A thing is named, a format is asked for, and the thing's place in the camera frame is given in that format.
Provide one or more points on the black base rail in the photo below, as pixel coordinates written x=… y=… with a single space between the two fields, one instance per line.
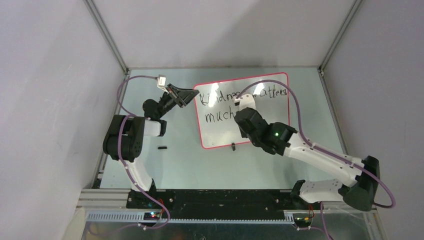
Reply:
x=218 y=204

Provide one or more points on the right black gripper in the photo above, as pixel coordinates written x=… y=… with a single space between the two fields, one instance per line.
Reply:
x=243 y=133

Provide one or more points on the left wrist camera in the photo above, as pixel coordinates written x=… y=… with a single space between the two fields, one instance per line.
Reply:
x=161 y=82

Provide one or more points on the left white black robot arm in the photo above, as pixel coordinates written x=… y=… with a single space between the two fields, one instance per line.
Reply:
x=124 y=138

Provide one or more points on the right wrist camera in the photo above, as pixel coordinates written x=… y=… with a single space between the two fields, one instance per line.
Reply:
x=244 y=101

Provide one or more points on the white object at corner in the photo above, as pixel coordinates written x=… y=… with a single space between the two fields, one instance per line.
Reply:
x=75 y=229

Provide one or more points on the left circuit board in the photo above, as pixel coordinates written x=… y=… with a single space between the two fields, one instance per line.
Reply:
x=152 y=216

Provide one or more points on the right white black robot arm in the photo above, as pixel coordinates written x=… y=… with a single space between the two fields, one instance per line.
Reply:
x=355 y=180

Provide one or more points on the right circuit board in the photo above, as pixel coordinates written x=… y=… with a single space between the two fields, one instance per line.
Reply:
x=302 y=223

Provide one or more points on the aluminium frame profile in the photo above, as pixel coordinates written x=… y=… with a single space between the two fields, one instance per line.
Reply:
x=103 y=199

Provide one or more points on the pink framed whiteboard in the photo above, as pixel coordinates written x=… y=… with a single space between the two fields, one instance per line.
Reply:
x=215 y=108

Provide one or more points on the circuit board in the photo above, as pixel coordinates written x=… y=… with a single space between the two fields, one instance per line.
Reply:
x=302 y=223
x=152 y=216

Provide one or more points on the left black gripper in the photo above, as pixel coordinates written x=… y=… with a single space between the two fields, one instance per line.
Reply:
x=181 y=96

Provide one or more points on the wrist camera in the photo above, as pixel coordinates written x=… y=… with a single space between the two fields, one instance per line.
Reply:
x=161 y=82
x=244 y=101

